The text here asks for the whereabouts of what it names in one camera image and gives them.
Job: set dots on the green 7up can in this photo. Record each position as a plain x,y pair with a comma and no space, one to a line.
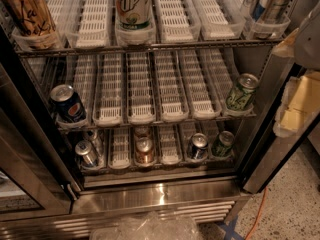
133,14

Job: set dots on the green can shelf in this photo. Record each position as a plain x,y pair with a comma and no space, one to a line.
242,93
223,144

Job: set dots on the copper can front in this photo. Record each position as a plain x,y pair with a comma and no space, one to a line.
144,150

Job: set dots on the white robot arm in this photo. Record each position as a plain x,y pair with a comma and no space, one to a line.
303,44

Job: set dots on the green can middle shelf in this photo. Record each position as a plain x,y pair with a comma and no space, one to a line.
242,93

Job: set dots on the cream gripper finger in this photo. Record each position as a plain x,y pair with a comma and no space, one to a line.
299,103

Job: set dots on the middle wire shelf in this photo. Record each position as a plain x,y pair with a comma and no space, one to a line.
89,126

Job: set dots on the top wire shelf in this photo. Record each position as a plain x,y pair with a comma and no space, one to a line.
238,43

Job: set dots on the clear plastic bag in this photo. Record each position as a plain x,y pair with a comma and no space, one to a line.
150,227

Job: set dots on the copper can rear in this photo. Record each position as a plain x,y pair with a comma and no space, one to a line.
142,132

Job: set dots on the silver redbull can rear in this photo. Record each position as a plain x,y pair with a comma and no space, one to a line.
94,137

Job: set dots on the silver redbull can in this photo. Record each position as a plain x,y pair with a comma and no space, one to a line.
87,154
94,137

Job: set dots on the copper can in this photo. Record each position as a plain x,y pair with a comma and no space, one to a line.
142,132
144,150

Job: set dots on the green can bottom shelf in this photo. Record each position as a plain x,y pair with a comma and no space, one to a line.
223,144

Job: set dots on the fridge door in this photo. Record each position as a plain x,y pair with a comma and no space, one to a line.
274,157

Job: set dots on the silver redbull can front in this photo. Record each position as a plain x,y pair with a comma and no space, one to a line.
87,154

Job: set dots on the orange la croix can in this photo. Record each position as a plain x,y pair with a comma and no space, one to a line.
34,22

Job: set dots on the bottom wire shelf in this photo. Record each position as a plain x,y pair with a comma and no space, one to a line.
210,164

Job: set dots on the wire shelf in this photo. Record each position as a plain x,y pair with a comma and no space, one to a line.
210,164
238,43
89,126

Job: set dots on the blue pepsi can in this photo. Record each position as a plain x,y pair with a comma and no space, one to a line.
68,103

